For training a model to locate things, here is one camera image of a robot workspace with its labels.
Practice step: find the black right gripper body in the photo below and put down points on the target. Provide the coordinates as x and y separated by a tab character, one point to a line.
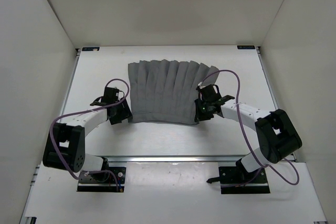
203	112

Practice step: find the grey pleated skirt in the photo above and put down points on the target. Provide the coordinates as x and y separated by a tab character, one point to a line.
165	91

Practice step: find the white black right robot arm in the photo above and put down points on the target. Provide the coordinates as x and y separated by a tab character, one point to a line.
277	136

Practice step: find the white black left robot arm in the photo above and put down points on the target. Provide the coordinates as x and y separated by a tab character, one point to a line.
66	146

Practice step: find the blue label sticker left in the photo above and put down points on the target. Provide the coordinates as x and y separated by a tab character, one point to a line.
90	48

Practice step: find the blue label sticker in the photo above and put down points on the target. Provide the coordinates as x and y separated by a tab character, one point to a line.
246	47
90	48

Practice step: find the blue label sticker right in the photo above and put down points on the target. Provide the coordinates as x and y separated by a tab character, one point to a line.
246	47

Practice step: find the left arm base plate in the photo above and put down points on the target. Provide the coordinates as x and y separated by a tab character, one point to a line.
103	182

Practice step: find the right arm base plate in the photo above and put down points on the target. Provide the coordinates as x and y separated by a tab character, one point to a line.
235	182

